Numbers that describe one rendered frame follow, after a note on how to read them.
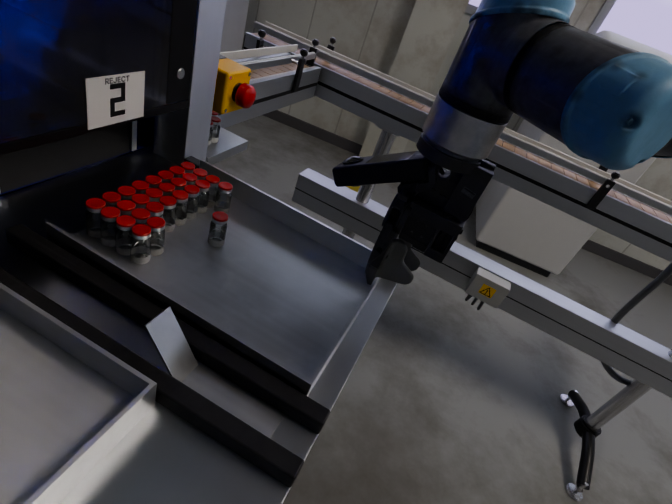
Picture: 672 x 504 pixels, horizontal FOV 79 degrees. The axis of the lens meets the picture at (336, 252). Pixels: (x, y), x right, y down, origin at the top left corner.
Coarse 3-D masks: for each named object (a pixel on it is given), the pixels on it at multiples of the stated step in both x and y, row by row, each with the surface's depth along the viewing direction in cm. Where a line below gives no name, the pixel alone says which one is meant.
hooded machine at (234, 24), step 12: (228, 0) 250; (240, 0) 261; (228, 12) 255; (240, 12) 267; (228, 24) 261; (240, 24) 273; (228, 36) 266; (240, 36) 279; (228, 48) 272; (240, 48) 286
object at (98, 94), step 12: (132, 72) 50; (144, 72) 51; (96, 84) 46; (108, 84) 48; (132, 84) 51; (144, 84) 52; (96, 96) 47; (108, 96) 48; (120, 96) 50; (132, 96) 52; (96, 108) 48; (108, 108) 49; (120, 108) 51; (132, 108) 52; (96, 120) 48; (108, 120) 50; (120, 120) 52
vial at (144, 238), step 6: (132, 228) 47; (138, 228) 47; (144, 228) 47; (150, 228) 48; (132, 234) 47; (138, 234) 46; (144, 234) 46; (150, 234) 48; (132, 240) 47; (138, 240) 47; (144, 240) 47; (150, 240) 48; (132, 246) 47; (138, 246) 47; (144, 246) 47; (150, 246) 48; (132, 252) 48; (138, 252) 48; (144, 252) 48; (150, 252) 49; (132, 258) 48; (138, 258) 48; (144, 258) 49
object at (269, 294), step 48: (240, 192) 65; (96, 240) 50; (192, 240) 55; (240, 240) 58; (288, 240) 62; (336, 240) 62; (144, 288) 43; (192, 288) 49; (240, 288) 51; (288, 288) 54; (336, 288) 57; (240, 336) 45; (288, 336) 47; (336, 336) 50; (288, 384) 41
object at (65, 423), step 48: (0, 288) 37; (0, 336) 37; (48, 336) 38; (0, 384) 34; (48, 384) 35; (96, 384) 36; (144, 384) 35; (0, 432) 31; (48, 432) 32; (96, 432) 34; (0, 480) 29; (48, 480) 27
